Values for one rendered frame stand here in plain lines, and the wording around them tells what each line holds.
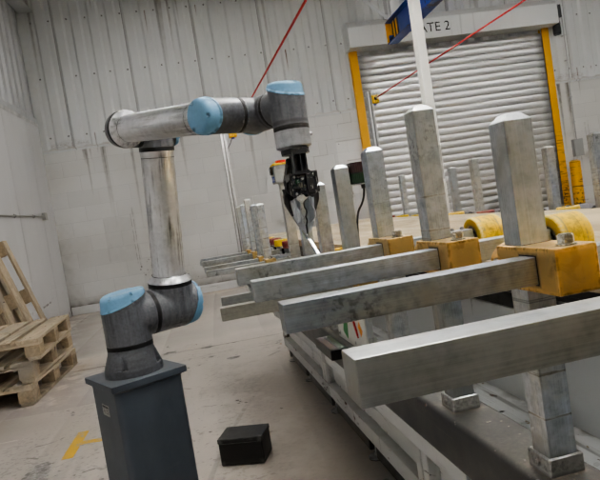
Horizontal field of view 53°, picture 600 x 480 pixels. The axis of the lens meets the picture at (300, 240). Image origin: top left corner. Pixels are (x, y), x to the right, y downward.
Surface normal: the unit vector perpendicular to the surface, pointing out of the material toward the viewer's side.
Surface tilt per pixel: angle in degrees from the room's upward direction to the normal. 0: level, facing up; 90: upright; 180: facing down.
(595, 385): 90
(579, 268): 90
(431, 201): 90
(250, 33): 90
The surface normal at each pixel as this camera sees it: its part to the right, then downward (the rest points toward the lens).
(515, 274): 0.19, 0.02
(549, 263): -0.97, 0.16
